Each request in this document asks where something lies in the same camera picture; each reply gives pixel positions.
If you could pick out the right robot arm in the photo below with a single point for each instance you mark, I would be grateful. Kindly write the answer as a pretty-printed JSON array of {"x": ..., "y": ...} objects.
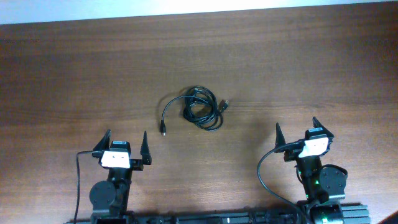
[{"x": 324, "y": 185}]

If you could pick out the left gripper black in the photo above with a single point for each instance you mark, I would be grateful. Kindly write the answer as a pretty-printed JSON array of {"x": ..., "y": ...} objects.
[{"x": 137, "y": 165}]

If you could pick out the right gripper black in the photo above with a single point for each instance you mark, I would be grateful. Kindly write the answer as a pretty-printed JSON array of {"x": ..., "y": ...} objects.
[{"x": 293, "y": 153}]

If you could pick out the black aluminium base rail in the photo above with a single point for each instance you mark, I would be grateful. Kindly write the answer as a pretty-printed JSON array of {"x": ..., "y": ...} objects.
[{"x": 347, "y": 214}]

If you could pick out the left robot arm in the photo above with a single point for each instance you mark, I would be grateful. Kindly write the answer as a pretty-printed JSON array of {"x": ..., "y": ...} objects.
[{"x": 109, "y": 197}]

